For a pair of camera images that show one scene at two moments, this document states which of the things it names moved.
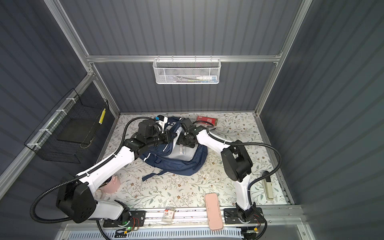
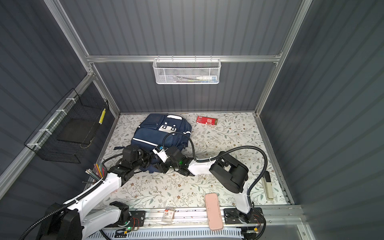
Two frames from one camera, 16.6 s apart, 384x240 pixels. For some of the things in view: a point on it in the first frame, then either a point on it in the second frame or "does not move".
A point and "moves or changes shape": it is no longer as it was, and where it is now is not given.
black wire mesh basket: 68,129 does not move
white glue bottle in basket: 207,78 does not move
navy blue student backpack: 172,158 moves or changes shape
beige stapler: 267,185 does not move
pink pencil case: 214,212 does not move
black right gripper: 180,140 -> 162,167
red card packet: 210,120 does not move
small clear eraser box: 168,215 does not move
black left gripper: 165,135 -> 149,157
